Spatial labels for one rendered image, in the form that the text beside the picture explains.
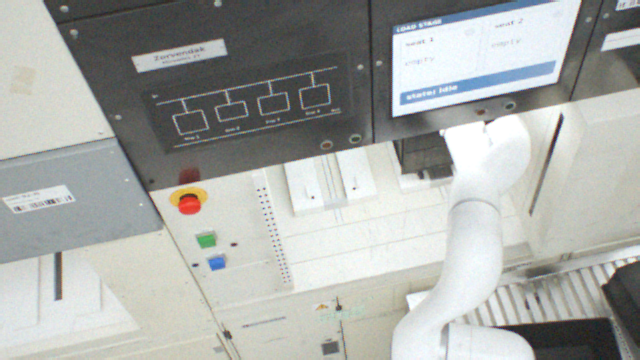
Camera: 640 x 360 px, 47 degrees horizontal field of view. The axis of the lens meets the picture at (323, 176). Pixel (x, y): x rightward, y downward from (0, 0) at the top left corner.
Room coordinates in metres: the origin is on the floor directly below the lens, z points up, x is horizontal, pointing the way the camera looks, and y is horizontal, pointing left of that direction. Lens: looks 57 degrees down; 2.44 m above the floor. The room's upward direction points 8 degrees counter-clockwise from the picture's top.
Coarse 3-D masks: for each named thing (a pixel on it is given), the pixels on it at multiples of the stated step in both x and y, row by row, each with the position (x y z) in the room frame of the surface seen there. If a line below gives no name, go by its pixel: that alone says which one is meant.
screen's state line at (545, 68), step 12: (552, 60) 0.74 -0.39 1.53; (504, 72) 0.74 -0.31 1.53; (516, 72) 0.74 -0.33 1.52; (528, 72) 0.74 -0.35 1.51; (540, 72) 0.74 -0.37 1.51; (552, 72) 0.74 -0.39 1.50; (444, 84) 0.73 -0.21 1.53; (456, 84) 0.73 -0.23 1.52; (468, 84) 0.73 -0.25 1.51; (480, 84) 0.73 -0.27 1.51; (492, 84) 0.73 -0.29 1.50; (408, 96) 0.72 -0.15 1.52; (420, 96) 0.72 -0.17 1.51; (432, 96) 0.73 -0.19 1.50
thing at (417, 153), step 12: (492, 120) 0.94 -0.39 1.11; (432, 132) 0.93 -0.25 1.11; (396, 144) 0.97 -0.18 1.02; (408, 144) 0.93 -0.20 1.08; (420, 144) 0.93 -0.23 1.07; (432, 144) 0.93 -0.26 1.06; (444, 144) 0.93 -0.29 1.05; (396, 156) 0.95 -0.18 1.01; (408, 156) 0.93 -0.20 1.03; (420, 156) 0.93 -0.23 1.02; (432, 156) 0.93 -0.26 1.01; (444, 156) 0.93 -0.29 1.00; (408, 168) 0.93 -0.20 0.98; (420, 168) 0.93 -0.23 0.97
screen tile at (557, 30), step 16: (528, 16) 0.74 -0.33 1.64; (544, 16) 0.74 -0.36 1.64; (496, 32) 0.73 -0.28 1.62; (512, 32) 0.74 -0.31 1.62; (528, 32) 0.74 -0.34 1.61; (544, 32) 0.74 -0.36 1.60; (560, 32) 0.74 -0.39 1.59; (512, 48) 0.74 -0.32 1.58; (528, 48) 0.74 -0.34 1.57; (544, 48) 0.74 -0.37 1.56; (496, 64) 0.73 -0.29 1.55; (512, 64) 0.74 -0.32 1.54
